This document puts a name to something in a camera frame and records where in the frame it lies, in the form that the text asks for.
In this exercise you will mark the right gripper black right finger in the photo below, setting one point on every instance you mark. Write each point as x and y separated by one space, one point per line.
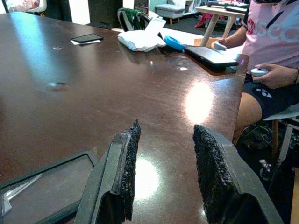
217 177

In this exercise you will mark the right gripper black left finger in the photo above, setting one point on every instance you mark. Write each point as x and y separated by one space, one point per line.
116 177

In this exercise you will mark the white handheld controller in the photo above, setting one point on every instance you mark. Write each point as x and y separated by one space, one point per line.
220 46
258 72

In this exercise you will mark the person's left hand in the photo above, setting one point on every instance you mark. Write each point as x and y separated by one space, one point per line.
278 77

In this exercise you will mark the person's right hand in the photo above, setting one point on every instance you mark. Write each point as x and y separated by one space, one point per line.
220 40

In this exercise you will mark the black bag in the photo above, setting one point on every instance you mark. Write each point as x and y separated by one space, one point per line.
257 137

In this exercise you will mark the black framed tablet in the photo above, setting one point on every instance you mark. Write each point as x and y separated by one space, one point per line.
46 182

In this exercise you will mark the dark brown wooden table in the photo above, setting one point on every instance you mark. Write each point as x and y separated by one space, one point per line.
105 93

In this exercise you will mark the grey chair wooden legs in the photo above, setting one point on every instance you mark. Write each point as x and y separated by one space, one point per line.
283 115

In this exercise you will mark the black tablet computer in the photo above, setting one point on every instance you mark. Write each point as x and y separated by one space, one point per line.
210 56

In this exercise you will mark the white plastic bag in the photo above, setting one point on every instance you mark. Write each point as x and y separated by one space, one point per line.
140 40

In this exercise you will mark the blue plastic case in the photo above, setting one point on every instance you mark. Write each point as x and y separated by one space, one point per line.
174 43

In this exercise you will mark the black smartphone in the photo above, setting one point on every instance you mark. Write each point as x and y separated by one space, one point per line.
87 37

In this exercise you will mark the light wooden table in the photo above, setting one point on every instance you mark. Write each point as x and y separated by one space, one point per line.
211 25

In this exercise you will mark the white plastic card holder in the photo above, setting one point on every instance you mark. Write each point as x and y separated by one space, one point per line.
155 25

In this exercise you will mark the red cloth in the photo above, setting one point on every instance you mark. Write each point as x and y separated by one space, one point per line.
205 20

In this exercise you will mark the person in pink shirt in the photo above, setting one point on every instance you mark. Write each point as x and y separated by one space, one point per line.
273 28

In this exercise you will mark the black cabinet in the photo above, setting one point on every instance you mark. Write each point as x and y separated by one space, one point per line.
105 11

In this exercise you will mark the grey upholstered footstool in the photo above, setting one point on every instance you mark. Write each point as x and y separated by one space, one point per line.
169 10

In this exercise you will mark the white floral chair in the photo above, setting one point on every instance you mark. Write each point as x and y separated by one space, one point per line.
25 5

